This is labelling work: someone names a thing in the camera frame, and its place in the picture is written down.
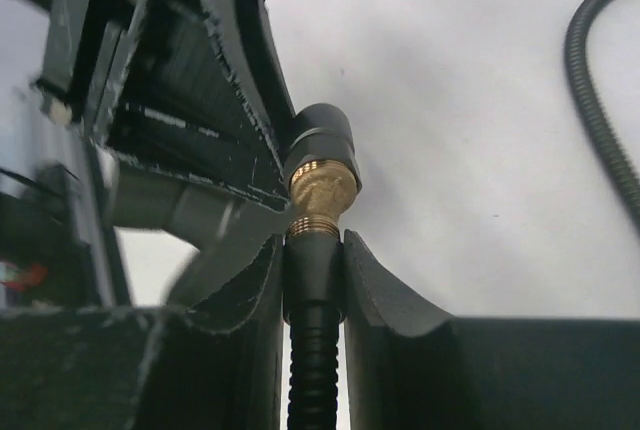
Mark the dark grey faucet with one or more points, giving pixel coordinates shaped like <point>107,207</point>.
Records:
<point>322,177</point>

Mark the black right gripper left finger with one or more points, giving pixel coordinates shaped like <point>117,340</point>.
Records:
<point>220,363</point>

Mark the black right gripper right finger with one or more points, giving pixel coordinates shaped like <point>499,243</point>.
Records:
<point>400,352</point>

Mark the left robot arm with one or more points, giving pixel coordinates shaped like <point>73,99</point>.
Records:
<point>57,243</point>

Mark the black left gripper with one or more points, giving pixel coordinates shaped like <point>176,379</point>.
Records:
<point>191,89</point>

